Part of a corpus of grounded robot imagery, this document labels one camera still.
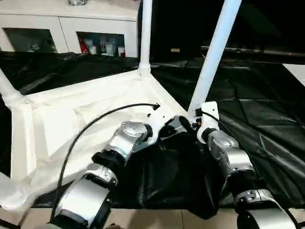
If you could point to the white plastic table top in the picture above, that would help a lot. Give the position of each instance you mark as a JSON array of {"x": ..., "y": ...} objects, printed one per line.
[{"x": 59, "y": 119}]

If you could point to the black plastic mat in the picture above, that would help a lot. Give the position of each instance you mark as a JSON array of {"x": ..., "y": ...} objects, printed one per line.
[{"x": 262, "y": 119}]

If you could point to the small tan tape piece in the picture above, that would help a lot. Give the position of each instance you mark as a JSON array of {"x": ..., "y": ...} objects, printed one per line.
[{"x": 175, "y": 50}]

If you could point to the long dark metal rod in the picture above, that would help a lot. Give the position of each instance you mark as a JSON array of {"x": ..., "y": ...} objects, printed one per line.
[{"x": 250, "y": 50}]

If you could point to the small white cup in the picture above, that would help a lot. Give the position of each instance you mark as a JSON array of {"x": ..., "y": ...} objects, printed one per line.
[{"x": 121, "y": 51}]

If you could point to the grey robot body part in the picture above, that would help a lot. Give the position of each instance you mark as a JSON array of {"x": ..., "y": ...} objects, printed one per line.
[{"x": 113, "y": 226}]

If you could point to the white flat board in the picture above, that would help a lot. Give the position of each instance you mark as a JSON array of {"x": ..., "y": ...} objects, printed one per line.
[{"x": 296, "y": 72}]

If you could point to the red bottle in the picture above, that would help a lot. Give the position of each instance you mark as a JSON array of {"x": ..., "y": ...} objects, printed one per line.
[{"x": 83, "y": 46}]

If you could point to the white cabinet with glass doors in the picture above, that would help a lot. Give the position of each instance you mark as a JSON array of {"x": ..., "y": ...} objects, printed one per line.
[{"x": 59, "y": 23}]

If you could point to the shiny silver ornament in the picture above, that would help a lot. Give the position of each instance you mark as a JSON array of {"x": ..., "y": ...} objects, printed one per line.
[{"x": 76, "y": 2}]

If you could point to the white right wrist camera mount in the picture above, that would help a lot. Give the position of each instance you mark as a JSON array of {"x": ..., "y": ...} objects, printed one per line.
[{"x": 209, "y": 112}]

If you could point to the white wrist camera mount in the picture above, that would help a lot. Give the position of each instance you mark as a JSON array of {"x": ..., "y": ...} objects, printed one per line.
[
  {"x": 209, "y": 112},
  {"x": 162, "y": 117}
]

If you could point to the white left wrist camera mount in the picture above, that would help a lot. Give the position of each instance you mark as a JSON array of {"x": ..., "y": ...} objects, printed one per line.
[{"x": 162, "y": 117}]

